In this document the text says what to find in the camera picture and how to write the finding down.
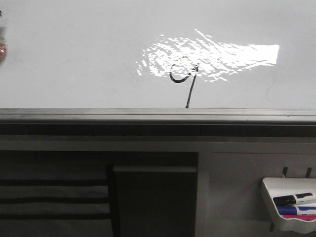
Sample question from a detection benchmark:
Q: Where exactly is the aluminium whiteboard bottom frame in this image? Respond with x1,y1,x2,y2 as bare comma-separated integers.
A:
0,108,316,125

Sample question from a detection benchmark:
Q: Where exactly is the right black tray hook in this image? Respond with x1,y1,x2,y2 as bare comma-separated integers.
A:
305,167,312,178

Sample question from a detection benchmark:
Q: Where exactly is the black capped marker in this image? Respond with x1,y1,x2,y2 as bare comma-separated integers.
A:
273,192,316,206

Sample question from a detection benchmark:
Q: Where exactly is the grey slatted panel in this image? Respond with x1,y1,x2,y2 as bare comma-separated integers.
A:
0,151,120,237

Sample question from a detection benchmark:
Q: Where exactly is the left black tray hook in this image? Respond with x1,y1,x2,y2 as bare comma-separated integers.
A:
282,167,288,178

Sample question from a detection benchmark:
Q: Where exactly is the pink marker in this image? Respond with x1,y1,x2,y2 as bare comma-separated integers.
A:
282,214,316,221

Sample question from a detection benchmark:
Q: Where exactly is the blue capped marker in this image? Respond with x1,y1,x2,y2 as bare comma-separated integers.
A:
276,205,316,216

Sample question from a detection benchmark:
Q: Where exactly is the dark panel with white top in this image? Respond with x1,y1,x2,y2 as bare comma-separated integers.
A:
114,166,198,237

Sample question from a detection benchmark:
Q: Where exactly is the white marker tray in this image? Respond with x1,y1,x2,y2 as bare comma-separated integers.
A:
261,177,316,234

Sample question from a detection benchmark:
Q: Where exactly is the white whiteboard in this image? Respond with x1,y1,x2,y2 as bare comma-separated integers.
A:
0,0,316,109

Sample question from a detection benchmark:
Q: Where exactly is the black tray hook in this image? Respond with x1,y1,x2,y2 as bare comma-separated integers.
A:
305,167,312,178
282,167,288,178

